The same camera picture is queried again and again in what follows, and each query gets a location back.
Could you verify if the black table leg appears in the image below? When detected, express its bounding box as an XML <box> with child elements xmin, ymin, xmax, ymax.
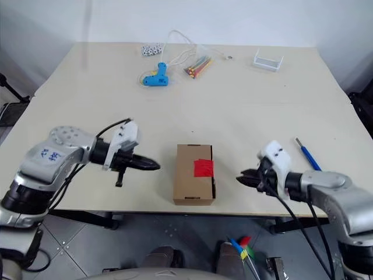
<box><xmin>48</xmin><ymin>209</ymin><xmax>121</xmax><ymax>231</ymax></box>
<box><xmin>269</xmin><ymin>216</ymin><xmax>330</xmax><ymax>235</ymax></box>

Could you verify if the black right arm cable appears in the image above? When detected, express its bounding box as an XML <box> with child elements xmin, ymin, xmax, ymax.
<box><xmin>307</xmin><ymin>199</ymin><xmax>337</xmax><ymax>277</ymax></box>
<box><xmin>263</xmin><ymin>183</ymin><xmax>335</xmax><ymax>279</ymax></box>

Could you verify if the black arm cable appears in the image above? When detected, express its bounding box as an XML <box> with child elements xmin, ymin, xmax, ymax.
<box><xmin>263</xmin><ymin>183</ymin><xmax>335</xmax><ymax>279</ymax></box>
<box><xmin>307</xmin><ymin>199</ymin><xmax>337</xmax><ymax>277</ymax></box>
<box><xmin>95</xmin><ymin>117</ymin><xmax>132</xmax><ymax>138</ymax></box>

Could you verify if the bag of coloured sticks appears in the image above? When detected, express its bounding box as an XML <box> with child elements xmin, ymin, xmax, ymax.
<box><xmin>183</xmin><ymin>57</ymin><xmax>213</xmax><ymax>80</ymax></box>

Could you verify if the brown cardboard box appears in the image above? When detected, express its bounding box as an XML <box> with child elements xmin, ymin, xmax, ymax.
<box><xmin>173</xmin><ymin>143</ymin><xmax>217</xmax><ymax>206</ymax></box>

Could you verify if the grey metal bracket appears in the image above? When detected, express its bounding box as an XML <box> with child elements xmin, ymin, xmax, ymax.
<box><xmin>266</xmin><ymin>257</ymin><xmax>286</xmax><ymax>280</ymax></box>

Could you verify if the coloured feather duster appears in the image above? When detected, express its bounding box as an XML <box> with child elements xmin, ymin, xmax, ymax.
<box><xmin>228</xmin><ymin>235</ymin><xmax>263</xmax><ymax>280</ymax></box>

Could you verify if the dark rounded robot foot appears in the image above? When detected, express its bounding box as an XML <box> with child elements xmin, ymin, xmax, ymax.
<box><xmin>143</xmin><ymin>246</ymin><xmax>184</xmax><ymax>268</ymax></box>
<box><xmin>217</xmin><ymin>241</ymin><xmax>246</xmax><ymax>275</ymax></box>

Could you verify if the black tripod stand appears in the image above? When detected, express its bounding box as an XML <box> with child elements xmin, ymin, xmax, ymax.
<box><xmin>0</xmin><ymin>72</ymin><xmax>31</xmax><ymax>128</ymax></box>

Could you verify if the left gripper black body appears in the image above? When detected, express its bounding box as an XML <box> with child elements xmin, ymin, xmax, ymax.
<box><xmin>112</xmin><ymin>141</ymin><xmax>140</xmax><ymax>187</ymax></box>

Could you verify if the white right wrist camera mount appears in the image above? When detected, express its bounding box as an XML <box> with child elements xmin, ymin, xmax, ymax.
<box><xmin>256</xmin><ymin>140</ymin><xmax>293</xmax><ymax>201</ymax></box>

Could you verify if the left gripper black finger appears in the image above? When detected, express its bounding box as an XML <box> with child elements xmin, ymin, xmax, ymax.
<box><xmin>133</xmin><ymin>162</ymin><xmax>161</xmax><ymax>172</ymax></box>
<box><xmin>132</xmin><ymin>154</ymin><xmax>160</xmax><ymax>166</ymax></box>

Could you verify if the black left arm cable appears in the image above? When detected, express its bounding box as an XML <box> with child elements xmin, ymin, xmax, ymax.
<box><xmin>95</xmin><ymin>117</ymin><xmax>132</xmax><ymax>138</ymax></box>

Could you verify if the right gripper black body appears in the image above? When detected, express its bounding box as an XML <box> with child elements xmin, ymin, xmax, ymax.
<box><xmin>256</xmin><ymin>157</ymin><xmax>286</xmax><ymax>196</ymax></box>

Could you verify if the beige robot torso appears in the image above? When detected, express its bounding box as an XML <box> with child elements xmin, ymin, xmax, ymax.
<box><xmin>84</xmin><ymin>267</ymin><xmax>234</xmax><ymax>280</ymax></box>

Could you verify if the blue glue gun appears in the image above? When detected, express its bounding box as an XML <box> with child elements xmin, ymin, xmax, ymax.
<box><xmin>142</xmin><ymin>62</ymin><xmax>169</xmax><ymax>88</ymax></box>

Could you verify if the red tape seal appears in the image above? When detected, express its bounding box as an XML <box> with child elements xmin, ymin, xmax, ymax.
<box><xmin>193</xmin><ymin>159</ymin><xmax>214</xmax><ymax>178</ymax></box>

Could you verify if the white power cable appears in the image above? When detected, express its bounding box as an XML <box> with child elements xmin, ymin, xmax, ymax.
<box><xmin>136</xmin><ymin>29</ymin><xmax>234</xmax><ymax>88</ymax></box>

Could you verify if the clear plastic tray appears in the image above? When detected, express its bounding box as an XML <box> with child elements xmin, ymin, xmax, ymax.
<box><xmin>252</xmin><ymin>48</ymin><xmax>285</xmax><ymax>72</ymax></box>

